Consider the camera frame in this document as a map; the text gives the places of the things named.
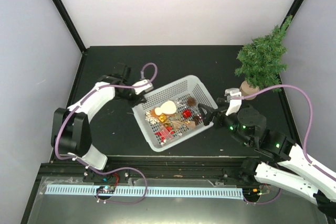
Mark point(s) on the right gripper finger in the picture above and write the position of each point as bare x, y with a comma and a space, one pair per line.
207, 119
206, 110

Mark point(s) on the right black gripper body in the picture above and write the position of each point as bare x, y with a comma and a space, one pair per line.
218, 116

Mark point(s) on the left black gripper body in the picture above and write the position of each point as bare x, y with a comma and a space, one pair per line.
125, 91

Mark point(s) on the white perforated plastic basket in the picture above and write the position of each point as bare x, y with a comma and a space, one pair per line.
178, 92

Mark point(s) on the small green christmas tree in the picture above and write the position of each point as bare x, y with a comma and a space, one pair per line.
261, 60

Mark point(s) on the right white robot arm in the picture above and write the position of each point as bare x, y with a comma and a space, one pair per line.
281, 160

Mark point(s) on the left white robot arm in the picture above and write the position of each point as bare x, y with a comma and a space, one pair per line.
71, 134

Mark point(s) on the dark pine cone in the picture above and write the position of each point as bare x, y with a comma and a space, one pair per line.
197, 119

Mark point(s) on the red gift box ornament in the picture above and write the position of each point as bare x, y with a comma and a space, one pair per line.
186, 114

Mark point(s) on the white snowflake ornament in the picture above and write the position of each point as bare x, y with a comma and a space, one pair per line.
152, 120

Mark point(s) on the gold gift box ornament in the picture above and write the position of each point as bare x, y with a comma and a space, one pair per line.
162, 118

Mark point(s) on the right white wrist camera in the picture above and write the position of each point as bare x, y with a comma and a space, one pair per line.
233, 97

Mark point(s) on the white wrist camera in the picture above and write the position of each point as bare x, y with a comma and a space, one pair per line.
144, 85
233, 97

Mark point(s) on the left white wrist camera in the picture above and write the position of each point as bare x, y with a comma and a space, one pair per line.
144, 85

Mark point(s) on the white slotted cable duct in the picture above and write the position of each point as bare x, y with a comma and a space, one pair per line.
139, 191

